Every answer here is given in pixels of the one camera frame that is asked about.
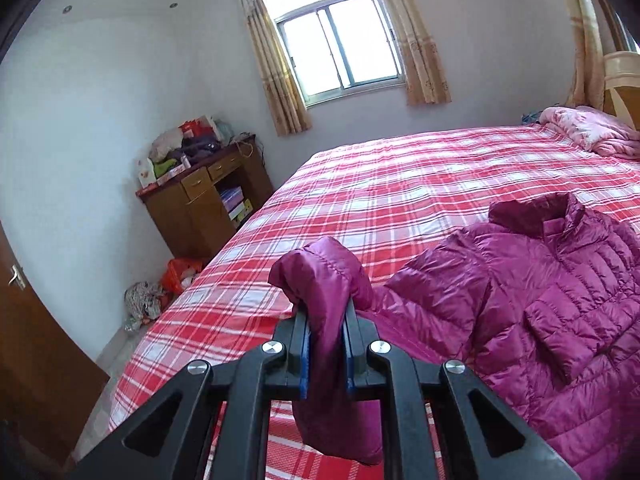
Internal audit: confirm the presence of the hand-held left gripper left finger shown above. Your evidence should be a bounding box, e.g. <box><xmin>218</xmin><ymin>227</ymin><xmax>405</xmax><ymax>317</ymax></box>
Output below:
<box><xmin>65</xmin><ymin>307</ymin><xmax>313</xmax><ymax>480</ymax></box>

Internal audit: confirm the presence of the stack of flat boxes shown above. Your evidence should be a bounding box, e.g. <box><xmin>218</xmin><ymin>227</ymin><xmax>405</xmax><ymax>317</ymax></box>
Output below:
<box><xmin>218</xmin><ymin>186</ymin><xmax>253</xmax><ymax>226</ymax></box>

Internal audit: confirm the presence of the white paper bag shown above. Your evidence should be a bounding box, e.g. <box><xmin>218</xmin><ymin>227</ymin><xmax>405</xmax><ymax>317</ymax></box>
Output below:
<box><xmin>132</xmin><ymin>156</ymin><xmax>157</xmax><ymax>192</ymax></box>

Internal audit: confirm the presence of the flat red box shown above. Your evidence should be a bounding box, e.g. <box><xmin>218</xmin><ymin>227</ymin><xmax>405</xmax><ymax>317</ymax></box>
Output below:
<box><xmin>142</xmin><ymin>167</ymin><xmax>187</xmax><ymax>196</ymax></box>

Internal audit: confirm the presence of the patterned cloth bundle on floor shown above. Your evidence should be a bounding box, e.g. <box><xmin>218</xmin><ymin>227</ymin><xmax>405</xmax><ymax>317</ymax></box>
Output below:
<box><xmin>123</xmin><ymin>281</ymin><xmax>171</xmax><ymax>332</ymax></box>

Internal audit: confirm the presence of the beige floral curtain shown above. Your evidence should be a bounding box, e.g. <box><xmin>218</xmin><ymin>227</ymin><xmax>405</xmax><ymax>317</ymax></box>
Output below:
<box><xmin>232</xmin><ymin>0</ymin><xmax>313</xmax><ymax>136</ymax></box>
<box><xmin>370</xmin><ymin>0</ymin><xmax>452</xmax><ymax>107</ymax></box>

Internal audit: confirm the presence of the bed with red plaid sheet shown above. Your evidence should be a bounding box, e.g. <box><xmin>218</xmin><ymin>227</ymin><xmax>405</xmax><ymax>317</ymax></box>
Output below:
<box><xmin>107</xmin><ymin>122</ymin><xmax>640</xmax><ymax>480</ymax></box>

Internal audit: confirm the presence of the magenta puffer jacket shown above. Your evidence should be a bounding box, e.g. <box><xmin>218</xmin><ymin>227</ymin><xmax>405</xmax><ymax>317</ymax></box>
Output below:
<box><xmin>268</xmin><ymin>192</ymin><xmax>640</xmax><ymax>480</ymax></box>

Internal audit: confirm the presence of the pile of clothes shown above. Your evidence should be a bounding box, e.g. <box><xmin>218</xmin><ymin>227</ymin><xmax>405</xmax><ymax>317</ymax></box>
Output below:
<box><xmin>149</xmin><ymin>127</ymin><xmax>221</xmax><ymax>166</ymax></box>

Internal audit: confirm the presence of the red gift bag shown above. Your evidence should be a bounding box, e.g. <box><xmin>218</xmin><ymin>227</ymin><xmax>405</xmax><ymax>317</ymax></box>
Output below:
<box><xmin>179</xmin><ymin>116</ymin><xmax>216</xmax><ymax>141</ymax></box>

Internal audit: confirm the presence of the beige striped curtain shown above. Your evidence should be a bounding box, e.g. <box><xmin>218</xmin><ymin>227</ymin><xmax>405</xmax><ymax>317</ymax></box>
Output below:
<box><xmin>555</xmin><ymin>0</ymin><xmax>608</xmax><ymax>111</ymax></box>

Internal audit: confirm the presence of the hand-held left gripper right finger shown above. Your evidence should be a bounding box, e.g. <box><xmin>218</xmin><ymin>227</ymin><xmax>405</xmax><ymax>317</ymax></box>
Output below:
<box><xmin>341</xmin><ymin>299</ymin><xmax>581</xmax><ymax>480</ymax></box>

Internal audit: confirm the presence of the orange plastic bag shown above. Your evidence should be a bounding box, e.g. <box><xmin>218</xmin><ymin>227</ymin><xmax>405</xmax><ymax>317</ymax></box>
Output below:
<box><xmin>161</xmin><ymin>257</ymin><xmax>206</xmax><ymax>295</ymax></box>

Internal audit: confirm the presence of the pink floral quilt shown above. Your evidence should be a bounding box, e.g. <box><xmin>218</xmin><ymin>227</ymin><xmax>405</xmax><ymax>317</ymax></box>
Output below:
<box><xmin>537</xmin><ymin>105</ymin><xmax>640</xmax><ymax>161</ymax></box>

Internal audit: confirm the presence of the sliding glass window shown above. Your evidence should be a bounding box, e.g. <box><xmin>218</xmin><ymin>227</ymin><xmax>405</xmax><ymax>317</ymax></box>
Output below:
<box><xmin>260</xmin><ymin>0</ymin><xmax>406</xmax><ymax>108</ymax></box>

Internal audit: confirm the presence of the brown wooden desk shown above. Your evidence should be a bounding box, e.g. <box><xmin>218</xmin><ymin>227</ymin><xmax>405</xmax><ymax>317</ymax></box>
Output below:
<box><xmin>135</xmin><ymin>134</ymin><xmax>275</xmax><ymax>261</ymax></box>

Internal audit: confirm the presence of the brown wooden door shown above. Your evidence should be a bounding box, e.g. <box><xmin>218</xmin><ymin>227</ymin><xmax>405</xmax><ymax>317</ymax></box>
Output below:
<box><xmin>0</xmin><ymin>220</ymin><xmax>111</xmax><ymax>461</ymax></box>

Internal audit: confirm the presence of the cream wooden headboard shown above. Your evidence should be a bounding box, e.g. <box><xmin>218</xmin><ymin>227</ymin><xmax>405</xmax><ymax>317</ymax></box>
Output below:
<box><xmin>602</xmin><ymin>50</ymin><xmax>640</xmax><ymax>131</ymax></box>

